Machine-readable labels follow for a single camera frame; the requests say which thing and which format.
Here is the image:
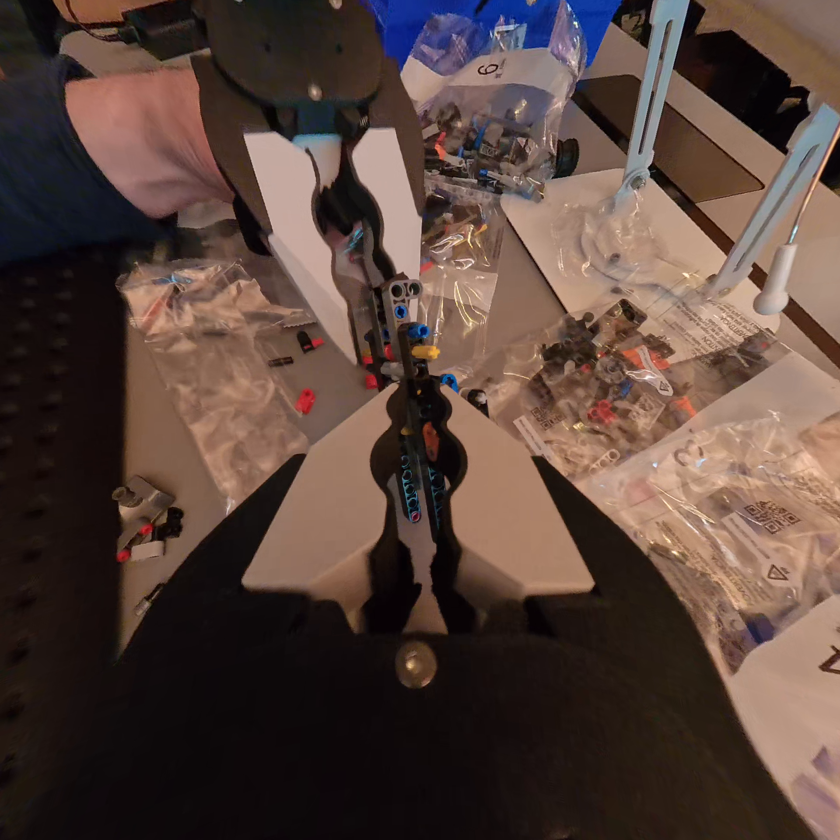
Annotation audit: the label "dark perforated board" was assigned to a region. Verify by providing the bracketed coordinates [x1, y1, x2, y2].
[0, 248, 130, 795]

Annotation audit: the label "person's left forearm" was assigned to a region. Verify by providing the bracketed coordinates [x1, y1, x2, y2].
[0, 54, 166, 265]

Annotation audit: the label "empty clear zip bag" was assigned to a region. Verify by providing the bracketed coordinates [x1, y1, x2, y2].
[146, 314, 317, 508]

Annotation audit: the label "light grey connector red pin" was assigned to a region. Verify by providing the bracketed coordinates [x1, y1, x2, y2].
[115, 517, 166, 564]

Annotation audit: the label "clear bag black orange parts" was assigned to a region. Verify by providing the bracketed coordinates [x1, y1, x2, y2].
[491, 297, 796, 475]

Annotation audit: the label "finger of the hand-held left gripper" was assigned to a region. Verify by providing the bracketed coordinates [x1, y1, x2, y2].
[348, 126, 425, 290]
[243, 131, 368, 365]

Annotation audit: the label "white-banded clear lego bag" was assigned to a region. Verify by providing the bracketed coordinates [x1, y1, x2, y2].
[399, 0, 589, 199]
[727, 592, 840, 840]
[576, 412, 840, 672]

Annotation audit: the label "large dark grey lego liftarm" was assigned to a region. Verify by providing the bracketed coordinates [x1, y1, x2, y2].
[112, 474, 176, 521]

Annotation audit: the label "black power adapter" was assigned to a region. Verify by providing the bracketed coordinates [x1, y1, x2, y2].
[120, 2, 212, 61]

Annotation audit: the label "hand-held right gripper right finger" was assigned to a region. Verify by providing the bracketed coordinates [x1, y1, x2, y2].
[440, 382, 596, 632]

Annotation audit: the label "clear bag of mixed parts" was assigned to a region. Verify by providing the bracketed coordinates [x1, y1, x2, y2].
[419, 189, 508, 337]

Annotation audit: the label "white printed sheet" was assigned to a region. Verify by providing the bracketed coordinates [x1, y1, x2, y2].
[500, 166, 840, 370]

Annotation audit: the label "multicoloured lego assembly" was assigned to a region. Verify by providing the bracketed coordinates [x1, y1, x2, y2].
[356, 277, 462, 547]

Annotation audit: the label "white-tipped cable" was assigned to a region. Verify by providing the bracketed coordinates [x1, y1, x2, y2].
[752, 130, 840, 316]

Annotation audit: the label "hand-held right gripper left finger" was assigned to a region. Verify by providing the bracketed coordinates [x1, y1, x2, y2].
[241, 385, 406, 632]

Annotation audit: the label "blue plastic bin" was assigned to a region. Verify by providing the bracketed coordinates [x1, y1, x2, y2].
[366, 0, 626, 68]

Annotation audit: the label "person's left hand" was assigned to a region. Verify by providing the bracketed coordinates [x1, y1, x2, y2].
[67, 64, 235, 219]

